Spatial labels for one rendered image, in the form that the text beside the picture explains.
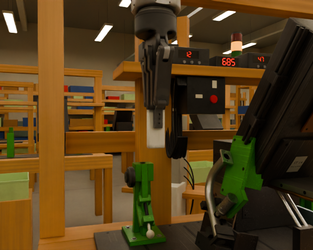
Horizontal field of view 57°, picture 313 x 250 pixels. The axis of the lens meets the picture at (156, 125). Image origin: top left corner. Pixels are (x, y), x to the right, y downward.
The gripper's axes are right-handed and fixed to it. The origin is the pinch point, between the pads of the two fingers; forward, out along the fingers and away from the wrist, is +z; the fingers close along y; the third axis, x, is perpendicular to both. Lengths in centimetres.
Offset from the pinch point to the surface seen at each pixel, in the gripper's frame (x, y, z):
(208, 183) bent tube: 33, -43, 21
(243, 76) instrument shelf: 54, -53, -19
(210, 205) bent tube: 31, -38, 28
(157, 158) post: 21, -65, 15
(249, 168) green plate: 39, -28, 14
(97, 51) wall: 92, -1042, -251
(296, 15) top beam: 95, -69, -54
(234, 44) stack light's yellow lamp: 59, -69, -36
